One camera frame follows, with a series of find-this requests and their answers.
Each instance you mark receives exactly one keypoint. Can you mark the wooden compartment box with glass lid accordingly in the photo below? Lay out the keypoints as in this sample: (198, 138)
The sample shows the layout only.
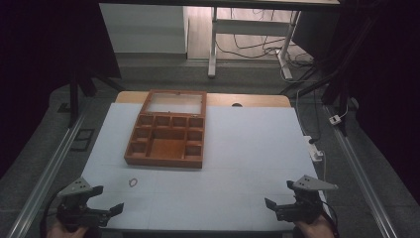
(166, 150)

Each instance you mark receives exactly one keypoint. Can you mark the white power strip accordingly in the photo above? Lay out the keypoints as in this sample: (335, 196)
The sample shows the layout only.
(315, 152)

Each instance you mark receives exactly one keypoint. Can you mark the black plug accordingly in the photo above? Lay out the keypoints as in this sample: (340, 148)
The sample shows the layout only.
(313, 140)

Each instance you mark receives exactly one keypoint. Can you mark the white cabinet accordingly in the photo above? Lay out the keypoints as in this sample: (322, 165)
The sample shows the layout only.
(142, 29)

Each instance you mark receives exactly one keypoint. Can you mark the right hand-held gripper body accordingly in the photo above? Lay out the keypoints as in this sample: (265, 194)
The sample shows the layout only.
(302, 208)

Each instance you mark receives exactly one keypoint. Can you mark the person's left hand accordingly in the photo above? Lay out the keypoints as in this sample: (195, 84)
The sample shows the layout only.
(62, 231)

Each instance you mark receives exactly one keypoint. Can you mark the dark curtain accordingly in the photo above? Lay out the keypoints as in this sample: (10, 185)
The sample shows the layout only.
(39, 66)
(396, 82)

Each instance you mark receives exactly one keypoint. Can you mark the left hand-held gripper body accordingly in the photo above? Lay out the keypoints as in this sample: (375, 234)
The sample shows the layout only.
(77, 211)

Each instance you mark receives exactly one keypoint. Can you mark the person's right hand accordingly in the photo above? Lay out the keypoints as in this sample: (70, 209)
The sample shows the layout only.
(313, 228)

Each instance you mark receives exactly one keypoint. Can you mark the white table mat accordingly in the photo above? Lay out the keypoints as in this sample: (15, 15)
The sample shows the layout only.
(247, 158)

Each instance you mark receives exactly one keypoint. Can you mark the metal floor rail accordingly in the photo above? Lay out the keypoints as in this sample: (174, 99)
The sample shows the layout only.
(46, 172)
(360, 178)

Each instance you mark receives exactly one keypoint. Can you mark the black metal stand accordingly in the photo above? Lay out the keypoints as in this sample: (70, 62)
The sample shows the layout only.
(343, 72)
(74, 99)

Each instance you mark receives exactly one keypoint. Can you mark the small white adapter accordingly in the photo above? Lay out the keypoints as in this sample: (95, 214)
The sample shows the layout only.
(335, 120)

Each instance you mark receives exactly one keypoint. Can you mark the black rectangular floor frame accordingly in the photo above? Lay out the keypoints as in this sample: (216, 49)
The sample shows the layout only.
(73, 140)

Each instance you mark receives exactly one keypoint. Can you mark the white desk frame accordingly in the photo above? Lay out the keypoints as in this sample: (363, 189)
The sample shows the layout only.
(247, 27)

